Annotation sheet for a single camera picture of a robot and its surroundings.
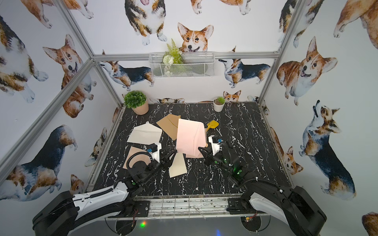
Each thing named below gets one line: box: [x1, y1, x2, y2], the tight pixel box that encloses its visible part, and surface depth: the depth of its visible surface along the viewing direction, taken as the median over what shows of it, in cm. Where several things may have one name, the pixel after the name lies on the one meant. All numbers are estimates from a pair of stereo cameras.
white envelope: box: [126, 120, 163, 146], surface depth 106 cm
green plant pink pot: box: [122, 90, 150, 116], surface depth 105 cm
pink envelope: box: [175, 118, 207, 159], surface depth 76 cm
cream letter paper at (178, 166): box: [168, 152, 188, 178], surface depth 88 cm
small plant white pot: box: [213, 96, 226, 113], surface depth 113 cm
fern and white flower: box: [162, 38, 184, 77], surface depth 85 cm
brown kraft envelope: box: [156, 113, 181, 142], surface depth 111 cm
